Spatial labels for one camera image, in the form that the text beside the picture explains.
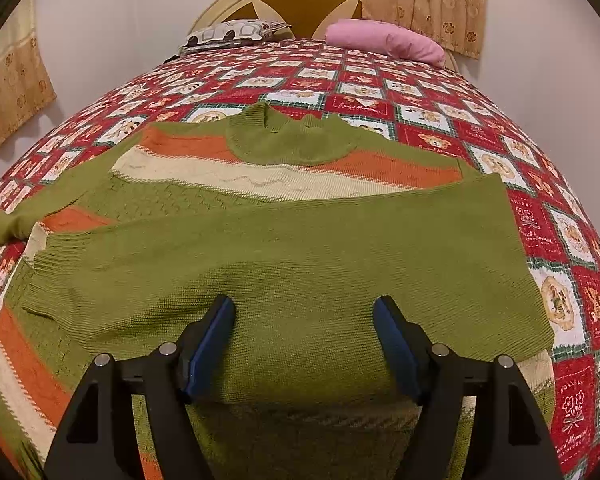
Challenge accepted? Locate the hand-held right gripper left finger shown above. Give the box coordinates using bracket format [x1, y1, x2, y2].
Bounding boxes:
[44, 294, 237, 480]

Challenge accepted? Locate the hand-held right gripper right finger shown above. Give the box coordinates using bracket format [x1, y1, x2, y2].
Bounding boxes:
[372, 295, 564, 480]

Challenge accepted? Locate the green striped knit sweater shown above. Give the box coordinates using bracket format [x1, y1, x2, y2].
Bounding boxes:
[0, 102, 556, 480]

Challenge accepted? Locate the red patchwork bear blanket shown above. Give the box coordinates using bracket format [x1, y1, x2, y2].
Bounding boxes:
[0, 37, 600, 480]

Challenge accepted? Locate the pink pillow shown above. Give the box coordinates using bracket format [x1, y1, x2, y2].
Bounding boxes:
[325, 19, 447, 67]

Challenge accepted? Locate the white patterned pillow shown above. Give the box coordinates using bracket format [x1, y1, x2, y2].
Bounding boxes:
[178, 19, 292, 54]

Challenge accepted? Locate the beige floral curtain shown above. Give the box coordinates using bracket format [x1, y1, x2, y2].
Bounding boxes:
[0, 0, 57, 163]
[248, 0, 488, 59]

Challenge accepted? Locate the cream wooden headboard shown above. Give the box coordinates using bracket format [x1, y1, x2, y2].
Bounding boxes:
[186, 0, 460, 72]

